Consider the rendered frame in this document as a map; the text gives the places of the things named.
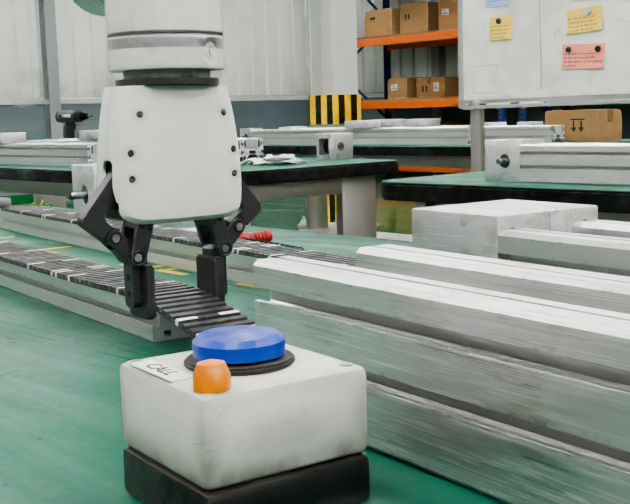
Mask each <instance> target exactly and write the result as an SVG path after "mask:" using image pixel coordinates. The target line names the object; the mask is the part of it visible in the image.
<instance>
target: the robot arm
mask: <svg viewBox="0 0 630 504"><path fill-rule="evenodd" d="M73 1H74V3H75V4H77V5H78V6H79V7H80V8H81V9H83V10H84V11H86V12H89V13H91V14H93V15H97V16H103V17H106V32H107V52H108V71H109V72H110V73H122V74H123V78H124V79H122V80H115V87H104V92H103V98H102V104H101V112H100V121H99V132H98V147H97V189H96V191H95V192H94V194H93V195H92V197H91V198H90V200H89V201H88V203H87V204H86V206H85V207H84V209H83V210H82V211H81V213H80V214H79V216H78V218H77V224H78V226H79V227H81V228H82V229H84V230H85V231H86V232H88V233H89V234H90V235H92V236H93V237H94V238H96V239H98V240H99V241H100V242H101V243H102V244H103V245H104V246H105V247H106V248H107V249H108V250H110V251H111V252H112V253H113V254H114V255H115V256H116V258H117V260H118V261H119V262H122V263H123V268H124V287H125V302H126V305H127V306H128V307H129V308H130V313H131V314H132V315H133V316H136V317H139V318H142V319H145V320H151V319H154V318H155V317H156V297H155V276H154V267H153V266H152V265H148V264H147V254H148V250H149V245H150V240H151V236H152V231H153V227H154V224H158V223H169V222H181V221H192V220H194V223H195V226H196V230H197V233H198V236H199V239H200V242H201V245H202V254H197V255H198V256H197V257H196V267H197V288H200V290H204V291H206V292H207V294H209V293H210V294H212V295H213V297H217V298H219V299H220V301H224V302H225V295H226V294H227V268H226V256H229V255H230V254H231V253H232V250H233V245H234V243H235V242H236V241H237V239H238V238H239V237H240V235H241V234H242V233H243V232H244V230H245V227H246V225H248V224H249V223H250V222H251V221H252V220H253V219H254V218H255V217H256V216H257V215H258V214H259V213H260V211H261V209H262V205H261V203H260V202H259V201H258V199H257V198H256V197H255V196H254V194H253V193H252V192H251V190H250V189H249V188H248V187H247V185H246V184H245V183H244V181H243V180H242V179H241V169H240V157H239V148H238V140H237V133H236V127H235V121H234V116H233V111H232V106H231V102H230V98H229V94H228V91H227V87H226V85H219V78H215V77H211V74H210V71H215V70H224V69H225V64H224V38H223V12H222V0H73ZM229 215H230V216H229ZM226 216H229V217H228V218H225V219H224V217H226ZM105 218H106V219H109V220H114V221H123V224H122V229H121V232H120V231H118V230H116V229H114V228H113V227H112V226H110V225H109V224H108V223H107V222H106V220H105Z"/></svg>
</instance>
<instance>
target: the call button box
mask: <svg viewBox="0 0 630 504"><path fill-rule="evenodd" d="M285 350H286V352H285V354H283V355H282V356H280V357H277V358H274V359H271V360H266V361H261V362H254V363H243V364H227V366H228V368H229V370H230V372H231V389H230V390H228V391H226V392H222V393H213V394H204V393H197V392H195V391H193V376H192V374H193V372H194V369H195V367H196V365H197V363H198V362H199V361H200V360H197V359H195V358H194V357H193V352H192V351H186V352H180V353H174V354H168V355H162V356H156V357H150V358H144V359H133V360H131V361H127V362H126V363H124V364H122V365H121V367H120V385H121V404H122V422H123V439H124V441H125V443H126V444H127V445H128V446H130V447H127V448H126V449H124V452H123V457H124V475H125V488H126V490H127V491H128V492H129V493H131V494H132V495H134V496H135V497H137V498H138V499H140V500H141V501H143V502H144V503H146V504H356V503H360V502H363V501H366V500H367V499H369V495H370V487H369V460H368V457H367V456H366V455H364V454H362V453H360V452H363V451H364V450H365V449H366V447H367V444H368V442H367V398H366V373H365V370H364V368H363V367H361V366H358V365H355V364H353V363H351V362H345V361H342V360H338V359H335V358H332V357H328V356H325V355H322V354H318V353H315V352H312V351H308V350H305V349H302V348H298V347H295V346H292V345H288V344H285Z"/></svg>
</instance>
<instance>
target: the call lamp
mask: <svg viewBox="0 0 630 504"><path fill-rule="evenodd" d="M192 376H193V391H195V392H197V393H204V394H213V393H222V392H226V391H228V390H230V389H231V372H230V370H229V368H228V366H227V364H226V362H225V361H224V360H219V359H207V360H202V361H199V362H198V363H197V365H196V367H195V369H194V372H193V374H192Z"/></svg>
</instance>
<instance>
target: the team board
mask: <svg viewBox="0 0 630 504"><path fill-rule="evenodd" d="M458 81H459V100H458V106H459V108H460V109H463V110H470V126H471V172H478V171H485V131H484V109H487V108H514V107H541V106H573V105H606V104H630V0H458Z"/></svg>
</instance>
